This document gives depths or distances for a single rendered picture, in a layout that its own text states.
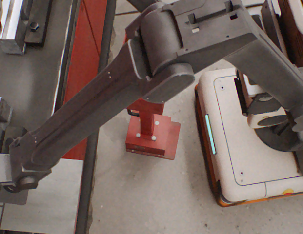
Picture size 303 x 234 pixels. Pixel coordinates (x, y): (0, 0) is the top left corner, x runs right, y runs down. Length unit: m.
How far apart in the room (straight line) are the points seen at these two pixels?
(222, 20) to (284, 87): 0.23
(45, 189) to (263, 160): 1.05
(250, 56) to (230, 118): 1.26
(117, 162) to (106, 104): 1.46
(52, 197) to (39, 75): 0.41
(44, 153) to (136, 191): 1.32
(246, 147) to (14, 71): 1.02
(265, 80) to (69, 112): 0.30
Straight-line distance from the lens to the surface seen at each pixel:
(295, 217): 2.06
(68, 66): 1.30
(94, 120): 0.58
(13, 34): 1.20
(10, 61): 1.27
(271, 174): 1.76
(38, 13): 1.29
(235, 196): 1.72
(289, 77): 0.64
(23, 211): 1.00
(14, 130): 1.15
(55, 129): 0.62
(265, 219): 2.02
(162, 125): 1.91
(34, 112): 1.18
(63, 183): 0.98
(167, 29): 0.48
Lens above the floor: 1.94
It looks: 72 degrees down
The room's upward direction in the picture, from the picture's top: 1 degrees counter-clockwise
